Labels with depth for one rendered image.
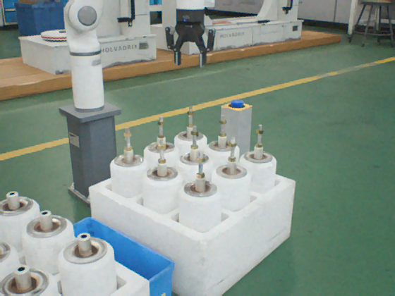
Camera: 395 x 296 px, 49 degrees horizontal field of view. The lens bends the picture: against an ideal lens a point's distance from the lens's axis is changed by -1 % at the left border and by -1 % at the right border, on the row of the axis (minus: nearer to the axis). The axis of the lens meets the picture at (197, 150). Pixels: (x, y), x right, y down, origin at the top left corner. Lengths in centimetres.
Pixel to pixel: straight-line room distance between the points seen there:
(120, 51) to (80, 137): 185
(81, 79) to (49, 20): 412
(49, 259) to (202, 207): 32
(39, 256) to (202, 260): 33
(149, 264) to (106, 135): 51
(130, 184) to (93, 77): 39
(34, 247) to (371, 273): 81
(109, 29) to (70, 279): 267
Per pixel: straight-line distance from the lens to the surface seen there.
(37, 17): 537
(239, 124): 133
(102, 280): 78
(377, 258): 128
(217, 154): 117
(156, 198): 102
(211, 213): 96
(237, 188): 103
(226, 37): 383
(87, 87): 135
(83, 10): 130
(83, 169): 141
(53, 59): 295
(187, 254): 97
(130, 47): 321
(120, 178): 110
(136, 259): 106
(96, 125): 136
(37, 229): 88
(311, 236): 131
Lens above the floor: 70
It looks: 22 degrees down
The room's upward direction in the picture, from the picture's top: 1 degrees clockwise
